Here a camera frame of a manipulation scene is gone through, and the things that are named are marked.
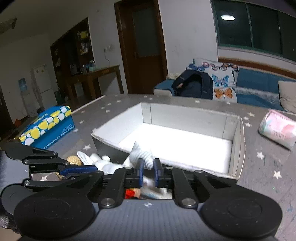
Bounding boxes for white rabbit plush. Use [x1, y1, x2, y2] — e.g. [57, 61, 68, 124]
[77, 141, 173, 200]

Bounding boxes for white cardboard box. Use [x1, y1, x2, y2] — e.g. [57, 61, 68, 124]
[91, 103, 246, 181]

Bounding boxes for brown wooden door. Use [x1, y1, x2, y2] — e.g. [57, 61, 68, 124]
[114, 0, 168, 94]

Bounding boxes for beige pillow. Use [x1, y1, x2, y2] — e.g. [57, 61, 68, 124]
[278, 80, 296, 114]

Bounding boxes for blue sofa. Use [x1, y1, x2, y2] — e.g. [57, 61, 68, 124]
[154, 67, 296, 112]

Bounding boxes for teal items on table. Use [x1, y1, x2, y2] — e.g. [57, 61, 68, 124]
[81, 61, 96, 72]

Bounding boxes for pink tissue pack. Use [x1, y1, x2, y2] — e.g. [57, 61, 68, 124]
[258, 110, 296, 149]

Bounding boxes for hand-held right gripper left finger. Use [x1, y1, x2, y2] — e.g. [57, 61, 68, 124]
[62, 159, 145, 208]

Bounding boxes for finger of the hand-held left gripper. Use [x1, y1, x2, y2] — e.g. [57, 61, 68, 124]
[4, 142, 98, 176]
[23, 178, 72, 193]

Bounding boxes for butterfly print pillow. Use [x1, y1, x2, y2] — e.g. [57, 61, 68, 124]
[187, 58, 240, 103]

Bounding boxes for dark wooden shelf cabinet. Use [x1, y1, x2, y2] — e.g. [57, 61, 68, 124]
[50, 17, 95, 77]

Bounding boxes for red-haired doll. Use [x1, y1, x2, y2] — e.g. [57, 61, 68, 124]
[125, 188, 141, 200]

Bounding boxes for black backpack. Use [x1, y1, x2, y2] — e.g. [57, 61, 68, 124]
[171, 69, 213, 100]

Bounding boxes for dark window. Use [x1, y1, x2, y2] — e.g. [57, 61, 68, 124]
[211, 0, 296, 61]

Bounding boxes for brown wooden table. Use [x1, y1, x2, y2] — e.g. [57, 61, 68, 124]
[67, 65, 124, 100]

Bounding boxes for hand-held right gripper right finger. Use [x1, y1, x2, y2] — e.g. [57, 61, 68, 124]
[154, 158, 234, 208]

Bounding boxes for water dispenser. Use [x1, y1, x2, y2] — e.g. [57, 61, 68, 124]
[18, 77, 38, 117]

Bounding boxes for grey star-print cloth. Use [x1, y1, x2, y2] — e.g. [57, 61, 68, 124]
[0, 94, 296, 241]

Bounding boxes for white refrigerator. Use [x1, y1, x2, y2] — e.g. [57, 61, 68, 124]
[31, 65, 58, 110]

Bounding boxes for blue and yellow tissue box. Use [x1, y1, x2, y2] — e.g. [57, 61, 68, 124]
[18, 105, 75, 149]

